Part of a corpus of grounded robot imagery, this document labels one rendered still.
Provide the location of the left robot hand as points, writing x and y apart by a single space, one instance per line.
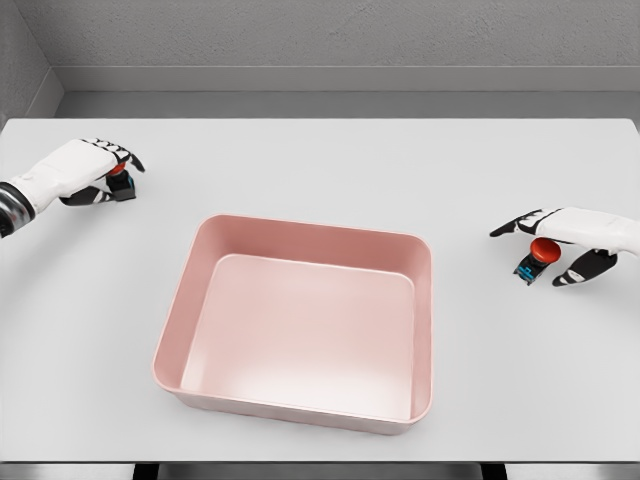
75 162

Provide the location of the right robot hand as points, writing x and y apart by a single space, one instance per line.
582 226

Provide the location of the red-button industrial switch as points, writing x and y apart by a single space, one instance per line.
122 182
537 260

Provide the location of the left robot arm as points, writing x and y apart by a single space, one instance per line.
17 200

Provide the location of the pink rectangular basket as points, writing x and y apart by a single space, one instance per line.
295 320

